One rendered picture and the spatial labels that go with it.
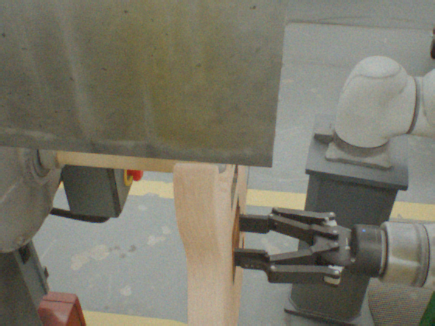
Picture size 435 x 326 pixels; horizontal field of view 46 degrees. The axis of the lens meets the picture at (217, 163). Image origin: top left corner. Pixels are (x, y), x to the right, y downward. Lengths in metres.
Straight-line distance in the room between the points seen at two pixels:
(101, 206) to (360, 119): 0.73
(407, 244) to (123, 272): 1.49
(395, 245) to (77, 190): 0.56
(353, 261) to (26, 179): 0.45
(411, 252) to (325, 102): 2.27
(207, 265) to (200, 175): 0.15
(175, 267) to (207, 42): 1.78
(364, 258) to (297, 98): 2.28
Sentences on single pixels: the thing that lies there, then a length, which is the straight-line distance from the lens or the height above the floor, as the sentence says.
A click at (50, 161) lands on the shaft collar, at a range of 0.64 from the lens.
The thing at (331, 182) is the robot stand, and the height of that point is 0.66.
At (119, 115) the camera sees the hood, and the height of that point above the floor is 1.43.
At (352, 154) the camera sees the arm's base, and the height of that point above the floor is 0.73.
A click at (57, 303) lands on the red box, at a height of 0.62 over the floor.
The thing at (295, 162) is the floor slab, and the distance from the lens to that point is 2.54.
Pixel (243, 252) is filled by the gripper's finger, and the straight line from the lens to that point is 0.74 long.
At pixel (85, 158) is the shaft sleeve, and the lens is 0.63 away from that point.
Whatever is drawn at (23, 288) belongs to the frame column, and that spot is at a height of 0.83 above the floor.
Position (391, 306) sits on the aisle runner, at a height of 0.00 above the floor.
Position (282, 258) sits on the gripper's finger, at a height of 1.07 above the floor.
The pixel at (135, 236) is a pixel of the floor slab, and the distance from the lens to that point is 2.21.
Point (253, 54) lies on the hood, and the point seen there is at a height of 1.48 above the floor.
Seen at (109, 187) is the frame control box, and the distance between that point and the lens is 0.95.
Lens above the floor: 1.65
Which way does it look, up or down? 41 degrees down
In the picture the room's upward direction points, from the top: straight up
